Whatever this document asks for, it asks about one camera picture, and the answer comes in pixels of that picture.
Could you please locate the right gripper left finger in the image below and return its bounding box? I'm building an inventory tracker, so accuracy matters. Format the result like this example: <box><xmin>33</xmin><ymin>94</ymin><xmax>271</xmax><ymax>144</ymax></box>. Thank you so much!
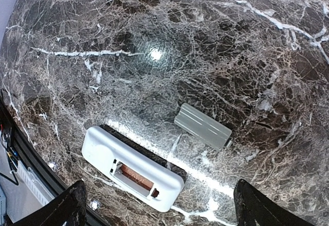
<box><xmin>14</xmin><ymin>180</ymin><xmax>87</xmax><ymax>226</ymax></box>

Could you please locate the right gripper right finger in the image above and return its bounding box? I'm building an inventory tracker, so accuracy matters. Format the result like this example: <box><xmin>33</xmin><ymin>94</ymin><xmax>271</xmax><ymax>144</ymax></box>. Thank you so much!
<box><xmin>233</xmin><ymin>179</ymin><xmax>311</xmax><ymax>225</ymax></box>

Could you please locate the white remote control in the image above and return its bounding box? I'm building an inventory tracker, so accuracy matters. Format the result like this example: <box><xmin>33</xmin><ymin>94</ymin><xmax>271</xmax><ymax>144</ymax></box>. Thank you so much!
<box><xmin>81</xmin><ymin>126</ymin><xmax>184</xmax><ymax>213</ymax></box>

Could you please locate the grey battery cover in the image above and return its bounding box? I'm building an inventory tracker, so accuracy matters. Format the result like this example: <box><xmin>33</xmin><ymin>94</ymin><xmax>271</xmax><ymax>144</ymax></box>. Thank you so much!
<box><xmin>174</xmin><ymin>103</ymin><xmax>232</xmax><ymax>151</ymax></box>

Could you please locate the white slotted cable duct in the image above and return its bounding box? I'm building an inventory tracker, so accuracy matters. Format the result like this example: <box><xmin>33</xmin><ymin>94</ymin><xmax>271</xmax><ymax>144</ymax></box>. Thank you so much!
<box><xmin>17</xmin><ymin>161</ymin><xmax>54</xmax><ymax>206</ymax></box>

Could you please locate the black front rail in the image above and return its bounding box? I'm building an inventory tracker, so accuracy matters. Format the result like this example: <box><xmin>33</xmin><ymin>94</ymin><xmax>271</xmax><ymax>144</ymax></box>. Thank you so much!
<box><xmin>1</xmin><ymin>94</ymin><xmax>108</xmax><ymax>225</ymax></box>

